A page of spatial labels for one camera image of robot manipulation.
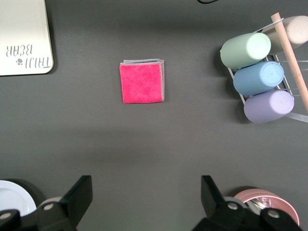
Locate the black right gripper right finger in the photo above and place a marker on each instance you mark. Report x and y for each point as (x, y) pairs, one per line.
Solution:
(214, 207)

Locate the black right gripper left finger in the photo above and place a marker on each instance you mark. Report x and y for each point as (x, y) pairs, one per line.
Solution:
(77, 199)

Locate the white round plate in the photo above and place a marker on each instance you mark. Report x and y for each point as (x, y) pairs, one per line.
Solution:
(14, 197)

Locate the metal scoop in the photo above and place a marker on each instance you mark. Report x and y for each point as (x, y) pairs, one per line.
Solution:
(262, 204)

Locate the pink ribbed bowl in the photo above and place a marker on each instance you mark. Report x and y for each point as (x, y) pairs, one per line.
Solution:
(285, 202)

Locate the purple cup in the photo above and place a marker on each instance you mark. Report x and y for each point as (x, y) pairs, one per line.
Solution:
(267, 107)

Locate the pink folded cloth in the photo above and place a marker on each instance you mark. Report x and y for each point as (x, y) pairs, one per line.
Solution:
(140, 84)

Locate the blue cup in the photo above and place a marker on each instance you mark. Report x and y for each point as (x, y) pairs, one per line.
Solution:
(255, 79)

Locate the green cup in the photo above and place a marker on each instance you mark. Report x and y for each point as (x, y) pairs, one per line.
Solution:
(243, 50)

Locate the white rack with wooden rod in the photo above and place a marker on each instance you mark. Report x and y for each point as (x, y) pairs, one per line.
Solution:
(292, 62)

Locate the cream tray with bear print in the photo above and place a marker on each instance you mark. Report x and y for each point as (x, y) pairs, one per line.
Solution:
(24, 24)

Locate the beige cup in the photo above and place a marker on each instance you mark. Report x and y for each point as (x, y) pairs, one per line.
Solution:
(297, 31)

